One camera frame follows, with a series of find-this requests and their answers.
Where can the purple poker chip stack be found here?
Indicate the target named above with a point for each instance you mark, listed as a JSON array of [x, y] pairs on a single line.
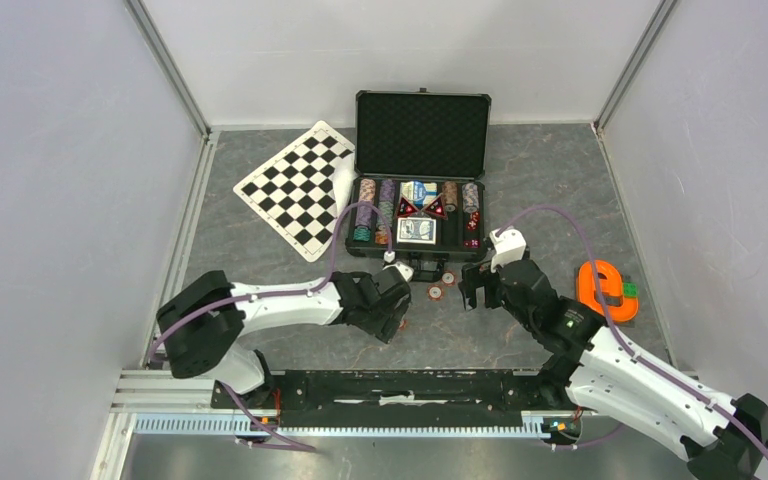
[[385, 191]]

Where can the green white chip stack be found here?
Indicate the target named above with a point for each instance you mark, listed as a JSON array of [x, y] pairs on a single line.
[[385, 215]]

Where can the orange poker chip stack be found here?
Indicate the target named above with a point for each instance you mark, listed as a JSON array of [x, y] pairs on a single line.
[[367, 190]]

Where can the black white checkerboard mat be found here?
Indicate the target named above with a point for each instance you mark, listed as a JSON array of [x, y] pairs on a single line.
[[301, 190]]

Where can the blue backed card deck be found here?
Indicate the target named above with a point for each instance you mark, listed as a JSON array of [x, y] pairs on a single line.
[[416, 230]]

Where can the pink grey chip stack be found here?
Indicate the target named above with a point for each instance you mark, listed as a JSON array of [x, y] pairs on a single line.
[[470, 198]]

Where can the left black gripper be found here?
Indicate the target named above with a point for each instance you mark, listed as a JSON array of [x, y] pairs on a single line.
[[385, 327]]

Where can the all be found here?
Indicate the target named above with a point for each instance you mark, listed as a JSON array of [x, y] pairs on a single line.
[[436, 209], [406, 208]]

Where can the teal poker chip stack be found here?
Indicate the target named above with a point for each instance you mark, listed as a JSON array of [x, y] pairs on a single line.
[[362, 233]]

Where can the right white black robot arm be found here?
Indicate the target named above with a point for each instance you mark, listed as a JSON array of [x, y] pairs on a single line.
[[601, 369]]

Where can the red dice group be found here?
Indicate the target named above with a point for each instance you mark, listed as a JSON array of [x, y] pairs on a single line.
[[472, 235]]

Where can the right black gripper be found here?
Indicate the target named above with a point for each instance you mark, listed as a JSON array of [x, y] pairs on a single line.
[[473, 276]]

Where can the black poker set case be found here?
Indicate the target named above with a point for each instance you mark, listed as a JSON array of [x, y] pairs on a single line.
[[429, 137]]

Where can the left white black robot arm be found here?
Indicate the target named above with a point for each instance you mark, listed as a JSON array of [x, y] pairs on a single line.
[[200, 326]]

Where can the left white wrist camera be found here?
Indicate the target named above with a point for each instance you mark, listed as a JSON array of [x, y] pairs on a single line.
[[391, 262]]

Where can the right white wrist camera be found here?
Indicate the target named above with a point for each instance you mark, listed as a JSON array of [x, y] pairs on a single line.
[[509, 245]]

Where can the blue boxed card deck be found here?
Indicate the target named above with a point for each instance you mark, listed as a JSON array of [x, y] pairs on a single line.
[[419, 193]]

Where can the brown poker chip stack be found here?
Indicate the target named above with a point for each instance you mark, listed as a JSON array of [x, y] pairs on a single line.
[[450, 196]]

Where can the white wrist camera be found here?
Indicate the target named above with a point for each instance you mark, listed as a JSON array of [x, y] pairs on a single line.
[[509, 245], [391, 262]]

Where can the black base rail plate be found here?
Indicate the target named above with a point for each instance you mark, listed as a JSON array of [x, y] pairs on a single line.
[[407, 398]]

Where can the red five poker chip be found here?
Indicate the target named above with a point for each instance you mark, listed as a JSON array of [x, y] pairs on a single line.
[[436, 292], [448, 278]]

